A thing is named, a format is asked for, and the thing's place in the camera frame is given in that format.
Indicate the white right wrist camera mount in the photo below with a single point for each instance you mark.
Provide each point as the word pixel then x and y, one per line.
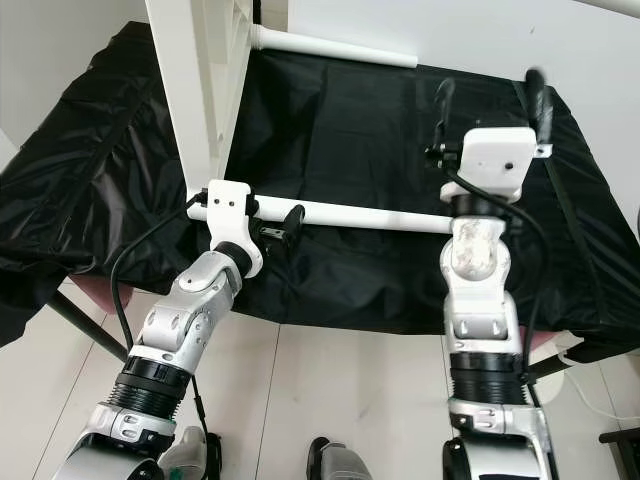
pixel 500 160

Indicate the white plastic children table top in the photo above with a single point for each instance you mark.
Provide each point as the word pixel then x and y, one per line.
pixel 210 90

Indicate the grey robot foot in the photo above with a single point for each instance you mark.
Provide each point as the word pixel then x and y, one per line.
pixel 345 462
pixel 190 458

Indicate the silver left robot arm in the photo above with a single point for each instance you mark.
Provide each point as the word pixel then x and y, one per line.
pixel 175 340

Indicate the white round pedestal fan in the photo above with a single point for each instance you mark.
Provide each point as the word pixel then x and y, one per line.
pixel 575 350

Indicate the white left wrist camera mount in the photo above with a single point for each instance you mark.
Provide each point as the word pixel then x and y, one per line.
pixel 232 210

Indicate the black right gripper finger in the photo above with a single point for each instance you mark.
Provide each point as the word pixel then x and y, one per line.
pixel 540 100
pixel 443 108

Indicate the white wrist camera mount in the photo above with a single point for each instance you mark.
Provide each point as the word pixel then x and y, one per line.
pixel 500 160
pixel 232 210

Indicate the grey right robot foot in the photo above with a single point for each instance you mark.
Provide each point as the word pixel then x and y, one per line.
pixel 345 462

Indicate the grey left robot foot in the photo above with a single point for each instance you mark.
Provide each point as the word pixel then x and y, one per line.
pixel 190 458

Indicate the black metal rack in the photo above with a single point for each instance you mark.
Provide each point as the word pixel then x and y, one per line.
pixel 622 450

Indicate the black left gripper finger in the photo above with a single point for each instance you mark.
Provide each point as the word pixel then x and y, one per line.
pixel 293 220

